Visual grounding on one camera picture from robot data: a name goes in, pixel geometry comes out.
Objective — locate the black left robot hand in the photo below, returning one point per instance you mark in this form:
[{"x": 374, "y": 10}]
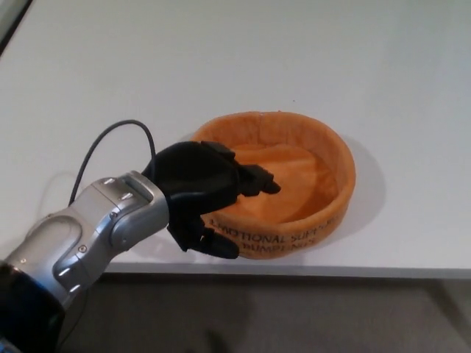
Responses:
[{"x": 195, "y": 173}]

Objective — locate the orange soft plush plate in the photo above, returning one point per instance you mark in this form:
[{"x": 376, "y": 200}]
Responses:
[{"x": 324, "y": 191}]

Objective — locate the black edged grey panel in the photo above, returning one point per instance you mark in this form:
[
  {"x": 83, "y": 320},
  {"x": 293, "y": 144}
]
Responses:
[{"x": 11, "y": 18}]

